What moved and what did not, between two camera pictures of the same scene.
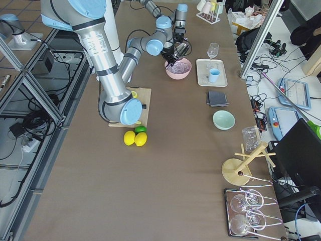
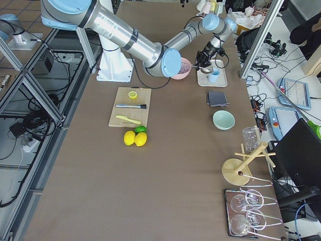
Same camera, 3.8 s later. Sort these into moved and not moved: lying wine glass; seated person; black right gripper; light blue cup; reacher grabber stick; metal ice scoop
Moved: black right gripper; metal ice scoop
Not moved: seated person; light blue cup; lying wine glass; reacher grabber stick
